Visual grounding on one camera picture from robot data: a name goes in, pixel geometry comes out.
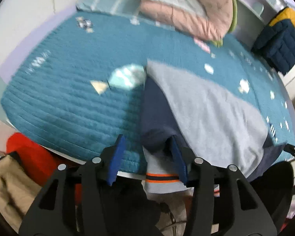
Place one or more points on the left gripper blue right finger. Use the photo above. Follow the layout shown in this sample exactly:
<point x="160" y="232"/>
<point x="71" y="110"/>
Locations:
<point x="179" y="160"/>

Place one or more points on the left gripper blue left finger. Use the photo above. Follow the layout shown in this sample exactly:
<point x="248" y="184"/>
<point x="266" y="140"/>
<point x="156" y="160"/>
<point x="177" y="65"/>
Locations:
<point x="115" y="157"/>

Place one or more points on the grey navy varsity jacket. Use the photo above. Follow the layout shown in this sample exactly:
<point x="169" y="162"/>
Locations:
<point x="182" y="110"/>

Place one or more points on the red object beside bed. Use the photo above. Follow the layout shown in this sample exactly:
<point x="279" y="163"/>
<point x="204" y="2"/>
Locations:
<point x="38" y="162"/>

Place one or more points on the teal quilted bed mat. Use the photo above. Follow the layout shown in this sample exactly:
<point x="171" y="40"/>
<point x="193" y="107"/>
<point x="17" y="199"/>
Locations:
<point x="76" y="91"/>

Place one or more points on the yellow navy puffer jacket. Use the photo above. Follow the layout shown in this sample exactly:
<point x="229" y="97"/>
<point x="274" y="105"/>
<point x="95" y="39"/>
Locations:
<point x="276" y="42"/>

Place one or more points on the beige cloth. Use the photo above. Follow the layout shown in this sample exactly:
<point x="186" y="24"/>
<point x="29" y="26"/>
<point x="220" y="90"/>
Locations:
<point x="17" y="192"/>

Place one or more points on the striped light blue pillow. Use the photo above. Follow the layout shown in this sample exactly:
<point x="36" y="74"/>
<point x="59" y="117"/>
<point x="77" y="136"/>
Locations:
<point x="111" y="7"/>

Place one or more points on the pink green folded duvet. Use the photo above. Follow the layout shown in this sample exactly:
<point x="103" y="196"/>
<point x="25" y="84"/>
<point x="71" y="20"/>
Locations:
<point x="207" y="20"/>

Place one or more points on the purple wall shelf unit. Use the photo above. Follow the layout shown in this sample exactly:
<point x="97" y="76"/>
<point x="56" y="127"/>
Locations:
<point x="253" y="15"/>

